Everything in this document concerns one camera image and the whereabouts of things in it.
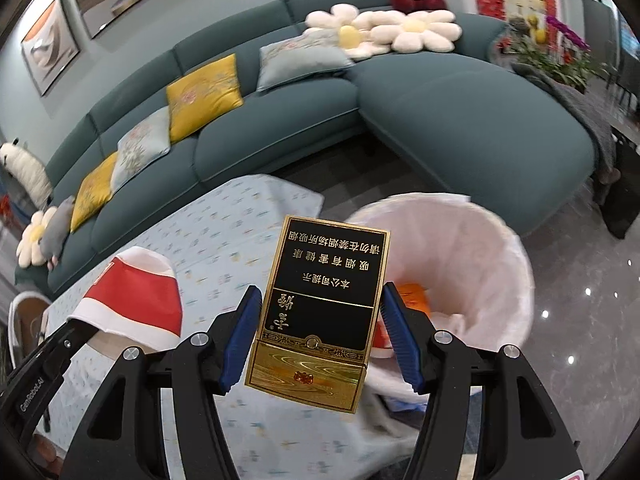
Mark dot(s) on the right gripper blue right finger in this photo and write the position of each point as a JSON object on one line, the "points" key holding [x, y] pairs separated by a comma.
{"points": [[404, 344]]}

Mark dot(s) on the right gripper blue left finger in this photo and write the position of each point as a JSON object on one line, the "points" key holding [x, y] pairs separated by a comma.
{"points": [[236, 331]]}

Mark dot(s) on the orange plastic bag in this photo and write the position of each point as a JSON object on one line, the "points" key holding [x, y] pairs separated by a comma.
{"points": [[420, 325]]}

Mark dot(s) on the gold black cigarette box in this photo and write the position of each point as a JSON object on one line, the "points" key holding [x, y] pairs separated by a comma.
{"points": [[320, 309]]}

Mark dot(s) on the red white paper cup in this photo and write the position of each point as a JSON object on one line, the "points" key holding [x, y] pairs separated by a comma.
{"points": [[135, 302]]}

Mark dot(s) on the white lined trash bin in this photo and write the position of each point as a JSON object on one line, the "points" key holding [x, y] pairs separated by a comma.
{"points": [[473, 269]]}

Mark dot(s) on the floral light blue tablecloth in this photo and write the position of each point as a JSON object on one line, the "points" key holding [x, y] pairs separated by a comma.
{"points": [[162, 415]]}

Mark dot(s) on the white flower pillow left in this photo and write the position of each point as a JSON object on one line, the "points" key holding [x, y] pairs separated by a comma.
{"points": [[28, 251]]}

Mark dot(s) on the white flower pillow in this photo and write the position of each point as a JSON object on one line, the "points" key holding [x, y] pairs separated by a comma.
{"points": [[28, 251], [434, 31], [353, 29]]}

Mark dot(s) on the grey plush toy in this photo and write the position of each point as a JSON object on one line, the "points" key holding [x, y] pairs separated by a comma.
{"points": [[57, 228]]}

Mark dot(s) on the yellow cushion left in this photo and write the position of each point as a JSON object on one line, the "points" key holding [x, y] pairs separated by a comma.
{"points": [[94, 192]]}

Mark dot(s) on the yellow cushion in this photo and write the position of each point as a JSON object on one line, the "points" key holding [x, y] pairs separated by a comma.
{"points": [[197, 99], [94, 192]]}

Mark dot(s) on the grey cushion left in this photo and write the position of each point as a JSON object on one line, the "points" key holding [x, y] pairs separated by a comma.
{"points": [[140, 146]]}

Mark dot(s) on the grey cushion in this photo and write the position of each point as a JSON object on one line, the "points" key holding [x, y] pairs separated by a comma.
{"points": [[140, 146], [300, 57]]}

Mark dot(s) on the dark green sectional sofa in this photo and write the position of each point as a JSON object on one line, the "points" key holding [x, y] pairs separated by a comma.
{"points": [[464, 124]]}

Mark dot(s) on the yellow cushion centre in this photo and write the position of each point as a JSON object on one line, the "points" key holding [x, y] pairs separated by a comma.
{"points": [[197, 99]]}

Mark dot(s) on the grey blanket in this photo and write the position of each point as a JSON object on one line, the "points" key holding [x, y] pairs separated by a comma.
{"points": [[590, 117]]}

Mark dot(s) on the grey cushion right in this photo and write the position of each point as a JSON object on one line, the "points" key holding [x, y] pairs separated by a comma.
{"points": [[300, 57]]}

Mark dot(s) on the white flower pillow outer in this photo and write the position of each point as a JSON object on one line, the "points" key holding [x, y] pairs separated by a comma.
{"points": [[434, 31]]}

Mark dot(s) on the white flower pillow inner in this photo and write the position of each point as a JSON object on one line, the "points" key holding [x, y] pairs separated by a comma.
{"points": [[353, 29]]}

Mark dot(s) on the potted flower plant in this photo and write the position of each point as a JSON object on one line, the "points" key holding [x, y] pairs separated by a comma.
{"points": [[550, 46]]}

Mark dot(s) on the framed picture left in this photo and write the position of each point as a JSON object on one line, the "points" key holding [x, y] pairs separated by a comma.
{"points": [[49, 47]]}

